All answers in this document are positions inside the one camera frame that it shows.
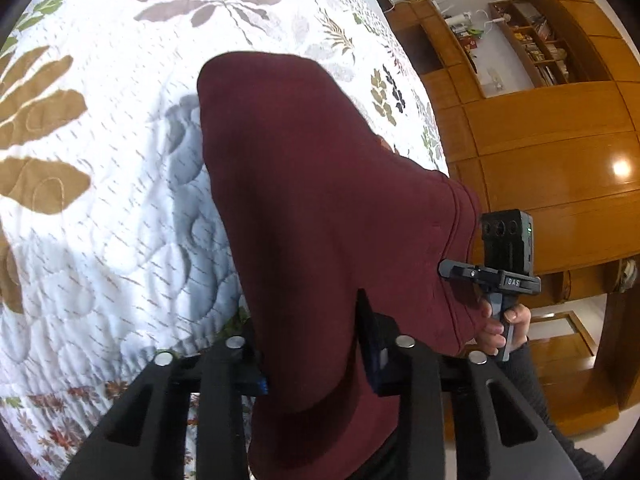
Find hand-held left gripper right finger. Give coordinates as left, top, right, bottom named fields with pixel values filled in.
left=356, top=290, right=583, bottom=480

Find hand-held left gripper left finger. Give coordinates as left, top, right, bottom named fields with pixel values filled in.
left=60, top=305, right=271, bottom=480

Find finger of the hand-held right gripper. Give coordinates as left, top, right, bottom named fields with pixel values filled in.
left=438, top=258, right=480, bottom=282

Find maroon pants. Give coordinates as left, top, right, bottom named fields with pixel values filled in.
left=196, top=50, right=483, bottom=480

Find person's right forearm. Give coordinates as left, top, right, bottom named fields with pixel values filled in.
left=500, top=339, right=608, bottom=480

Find person's right hand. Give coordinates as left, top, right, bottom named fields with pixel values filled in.
left=474, top=304, right=532, bottom=357

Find wooden cabinet unit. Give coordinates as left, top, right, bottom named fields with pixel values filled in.
left=385, top=0, right=640, bottom=441

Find white power strip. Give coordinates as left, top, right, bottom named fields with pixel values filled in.
left=444, top=10, right=507, bottom=30

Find white leaf-printed bedspread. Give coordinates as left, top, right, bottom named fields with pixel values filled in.
left=0, top=0, right=451, bottom=480

